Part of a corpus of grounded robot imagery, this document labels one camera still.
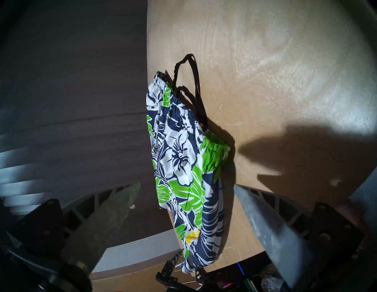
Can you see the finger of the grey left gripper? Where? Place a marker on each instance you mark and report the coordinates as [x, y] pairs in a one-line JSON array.
[[201, 278], [169, 266]]

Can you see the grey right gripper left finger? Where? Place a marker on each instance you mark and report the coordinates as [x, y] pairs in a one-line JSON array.
[[94, 226]]

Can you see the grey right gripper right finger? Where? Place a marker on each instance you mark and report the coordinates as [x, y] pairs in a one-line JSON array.
[[277, 232]]

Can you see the navy green floral shorts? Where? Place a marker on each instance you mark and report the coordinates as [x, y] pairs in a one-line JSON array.
[[185, 164]]

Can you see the beige pleated curtain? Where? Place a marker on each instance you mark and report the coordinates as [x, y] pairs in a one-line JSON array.
[[17, 170]]

